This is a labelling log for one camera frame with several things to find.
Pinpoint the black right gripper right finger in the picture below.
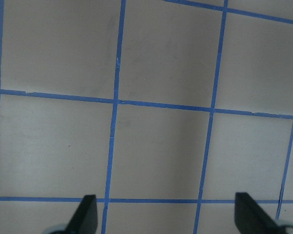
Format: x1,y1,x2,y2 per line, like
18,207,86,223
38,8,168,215
234,193,283,234

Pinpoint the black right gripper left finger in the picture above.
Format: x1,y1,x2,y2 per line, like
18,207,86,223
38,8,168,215
64,195,98,234

